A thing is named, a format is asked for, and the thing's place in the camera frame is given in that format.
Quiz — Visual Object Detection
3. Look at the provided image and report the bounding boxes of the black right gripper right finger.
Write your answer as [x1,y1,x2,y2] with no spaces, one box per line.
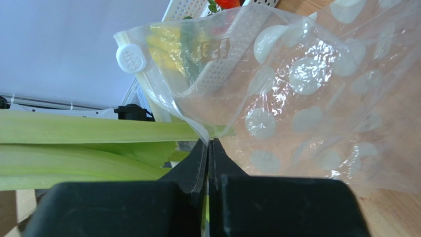
[209,139,370,237]

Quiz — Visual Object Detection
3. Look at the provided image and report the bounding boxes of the red tomato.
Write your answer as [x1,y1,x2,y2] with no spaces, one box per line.
[215,0,241,9]

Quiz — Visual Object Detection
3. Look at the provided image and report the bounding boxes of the yellow banana bunch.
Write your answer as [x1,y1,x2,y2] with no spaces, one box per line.
[146,26,211,75]

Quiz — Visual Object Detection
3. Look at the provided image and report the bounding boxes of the clear polka dot zip bag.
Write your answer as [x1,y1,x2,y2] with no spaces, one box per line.
[113,0,421,195]

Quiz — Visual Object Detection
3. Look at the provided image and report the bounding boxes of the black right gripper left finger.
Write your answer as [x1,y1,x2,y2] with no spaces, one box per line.
[24,141,208,237]

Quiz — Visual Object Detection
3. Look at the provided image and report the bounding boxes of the white perforated plastic basket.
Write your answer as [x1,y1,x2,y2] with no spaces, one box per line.
[114,3,283,126]

